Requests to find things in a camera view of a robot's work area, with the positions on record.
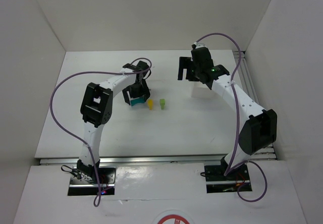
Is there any teal arch block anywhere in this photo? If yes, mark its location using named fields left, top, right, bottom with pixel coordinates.
left=130, top=96, right=146, bottom=106

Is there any yellow cube block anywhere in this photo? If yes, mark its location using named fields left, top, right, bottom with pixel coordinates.
left=147, top=99, right=154, bottom=107

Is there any green cube block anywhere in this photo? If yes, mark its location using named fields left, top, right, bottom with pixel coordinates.
left=159, top=99, right=166, bottom=106

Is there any white perforated plastic basket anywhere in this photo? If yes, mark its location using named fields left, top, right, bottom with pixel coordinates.
left=191, top=66, right=215, bottom=99

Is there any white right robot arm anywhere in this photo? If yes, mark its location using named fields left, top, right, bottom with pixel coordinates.
left=178, top=43, right=277, bottom=176

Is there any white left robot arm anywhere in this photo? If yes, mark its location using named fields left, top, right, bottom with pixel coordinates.
left=77, top=60, right=150, bottom=181

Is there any round red white sticker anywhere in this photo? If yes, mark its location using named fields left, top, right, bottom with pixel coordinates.
left=152, top=209, right=195, bottom=224

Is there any aluminium front rail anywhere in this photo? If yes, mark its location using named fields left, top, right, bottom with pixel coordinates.
left=40, top=154, right=224, bottom=165

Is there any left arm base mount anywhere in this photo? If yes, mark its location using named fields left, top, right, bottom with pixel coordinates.
left=61, top=165, right=116, bottom=196

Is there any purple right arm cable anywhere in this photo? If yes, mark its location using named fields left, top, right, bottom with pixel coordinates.
left=194, top=33, right=267, bottom=203

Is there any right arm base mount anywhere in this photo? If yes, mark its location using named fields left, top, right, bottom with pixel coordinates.
left=200, top=164, right=252, bottom=193

